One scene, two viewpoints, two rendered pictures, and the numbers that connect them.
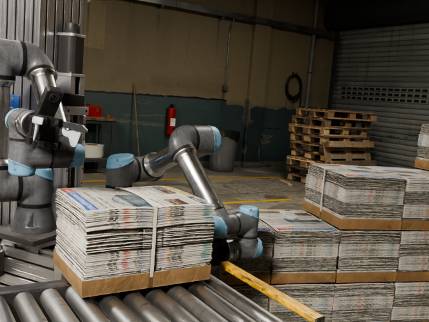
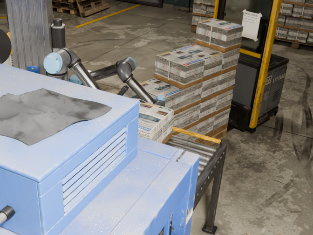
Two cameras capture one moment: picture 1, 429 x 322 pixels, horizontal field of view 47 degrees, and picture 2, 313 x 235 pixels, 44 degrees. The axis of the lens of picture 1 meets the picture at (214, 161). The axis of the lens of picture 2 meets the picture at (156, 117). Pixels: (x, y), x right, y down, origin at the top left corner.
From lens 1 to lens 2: 181 cm
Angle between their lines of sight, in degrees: 38
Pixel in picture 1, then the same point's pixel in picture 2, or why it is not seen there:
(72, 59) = (63, 40)
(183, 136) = (127, 70)
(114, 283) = not seen: hidden behind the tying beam
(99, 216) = (153, 132)
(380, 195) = (196, 70)
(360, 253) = (189, 96)
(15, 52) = (68, 58)
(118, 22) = not seen: outside the picture
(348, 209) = (186, 80)
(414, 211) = (207, 72)
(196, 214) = (170, 115)
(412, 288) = (205, 103)
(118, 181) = not seen: hidden behind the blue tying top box
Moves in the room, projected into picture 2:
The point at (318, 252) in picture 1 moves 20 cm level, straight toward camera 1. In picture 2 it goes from (176, 101) to (184, 111)
